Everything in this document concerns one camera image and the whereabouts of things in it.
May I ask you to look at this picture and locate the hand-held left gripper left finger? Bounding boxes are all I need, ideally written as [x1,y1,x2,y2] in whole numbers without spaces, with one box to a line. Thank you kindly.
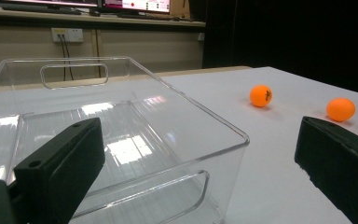
[13,117,106,224]

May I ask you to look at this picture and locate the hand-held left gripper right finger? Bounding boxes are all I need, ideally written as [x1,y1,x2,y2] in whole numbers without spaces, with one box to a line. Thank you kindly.
[294,116,358,224]

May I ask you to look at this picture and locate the plain orange ping-pong ball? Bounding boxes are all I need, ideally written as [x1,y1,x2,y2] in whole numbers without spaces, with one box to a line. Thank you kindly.
[325,97,357,122]

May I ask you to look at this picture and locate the orange ping-pong ball black print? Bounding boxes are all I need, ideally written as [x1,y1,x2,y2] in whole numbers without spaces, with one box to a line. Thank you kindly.
[249,84,274,108]

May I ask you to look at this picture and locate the clear plastic storage bin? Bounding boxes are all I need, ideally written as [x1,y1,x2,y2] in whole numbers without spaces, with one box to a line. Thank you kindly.
[0,56,251,224]

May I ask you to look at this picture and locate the white table cover sheet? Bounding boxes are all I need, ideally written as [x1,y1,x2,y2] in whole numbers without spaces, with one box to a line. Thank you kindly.
[0,65,358,224]

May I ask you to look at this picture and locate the black curtain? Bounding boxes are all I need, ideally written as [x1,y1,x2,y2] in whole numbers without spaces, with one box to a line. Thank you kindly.
[201,0,358,97]

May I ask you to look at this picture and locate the black keyboard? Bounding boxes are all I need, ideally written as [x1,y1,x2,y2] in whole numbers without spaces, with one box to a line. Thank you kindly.
[1,6,83,16]
[117,11,181,21]

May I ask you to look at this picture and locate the computer monitor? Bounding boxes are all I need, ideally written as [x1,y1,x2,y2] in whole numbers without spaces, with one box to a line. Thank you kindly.
[0,0,99,9]
[102,0,172,14]

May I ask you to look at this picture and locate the cardboard box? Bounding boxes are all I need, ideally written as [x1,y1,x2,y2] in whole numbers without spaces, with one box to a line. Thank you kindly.
[170,0,191,19]

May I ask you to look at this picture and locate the black power cable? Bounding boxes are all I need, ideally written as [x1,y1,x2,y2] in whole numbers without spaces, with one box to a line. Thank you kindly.
[63,35,75,81]
[60,35,67,82]

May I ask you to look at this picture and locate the white wall socket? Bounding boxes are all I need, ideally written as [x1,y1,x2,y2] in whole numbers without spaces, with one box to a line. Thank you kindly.
[51,27,85,44]

